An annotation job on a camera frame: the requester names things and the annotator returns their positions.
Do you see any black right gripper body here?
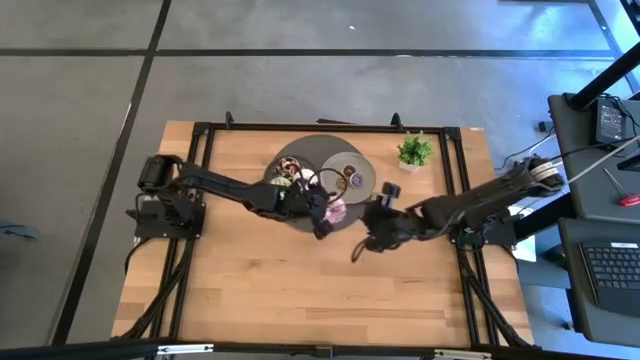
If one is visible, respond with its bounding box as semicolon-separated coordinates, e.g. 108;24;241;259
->
367;182;416;251

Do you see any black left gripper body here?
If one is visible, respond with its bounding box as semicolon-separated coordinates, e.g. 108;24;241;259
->
287;179;334;240

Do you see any large pink frosted donut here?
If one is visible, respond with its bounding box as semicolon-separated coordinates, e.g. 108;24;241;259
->
323;198;348;225

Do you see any large yellow white donut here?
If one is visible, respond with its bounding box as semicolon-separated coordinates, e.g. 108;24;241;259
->
293;168;319;189

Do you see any light grey plate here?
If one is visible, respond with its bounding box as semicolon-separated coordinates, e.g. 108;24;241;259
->
318;150;376;205

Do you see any dark grey plate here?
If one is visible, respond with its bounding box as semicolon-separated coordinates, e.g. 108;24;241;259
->
262;154;320;208

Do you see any round dark grey placemat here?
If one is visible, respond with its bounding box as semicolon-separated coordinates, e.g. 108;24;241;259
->
263;133;374;235

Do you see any small green potted plant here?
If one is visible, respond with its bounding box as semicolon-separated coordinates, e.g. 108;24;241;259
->
396;130;434;173

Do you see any white paper sheet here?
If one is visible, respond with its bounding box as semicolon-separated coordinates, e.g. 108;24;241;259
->
512;234;537;264

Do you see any black side desk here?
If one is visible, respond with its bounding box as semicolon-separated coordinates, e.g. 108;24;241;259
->
548;92;640;349

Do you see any black laptop keyboard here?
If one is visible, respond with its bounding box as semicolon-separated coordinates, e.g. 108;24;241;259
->
579;241;640;319

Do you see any black power supply box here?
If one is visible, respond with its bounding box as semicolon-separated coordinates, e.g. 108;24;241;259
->
594;97;629;146

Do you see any black overhead rig crossbar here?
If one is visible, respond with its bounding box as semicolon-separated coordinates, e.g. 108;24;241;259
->
0;338;640;360

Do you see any black diagonal pole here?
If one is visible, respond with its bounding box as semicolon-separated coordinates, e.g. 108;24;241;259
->
567;42;640;112

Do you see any black aluminium table frame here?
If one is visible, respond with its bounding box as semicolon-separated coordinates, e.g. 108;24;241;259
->
119;110;534;349

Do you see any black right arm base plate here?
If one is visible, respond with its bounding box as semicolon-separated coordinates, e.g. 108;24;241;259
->
449;217;519;246

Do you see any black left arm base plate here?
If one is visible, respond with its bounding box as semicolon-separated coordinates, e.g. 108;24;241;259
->
125;199;206;240

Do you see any grey cable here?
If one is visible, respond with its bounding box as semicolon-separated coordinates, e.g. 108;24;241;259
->
562;134;640;187

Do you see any red handled screwdriver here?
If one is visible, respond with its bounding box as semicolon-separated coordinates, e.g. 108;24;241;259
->
602;167;640;208

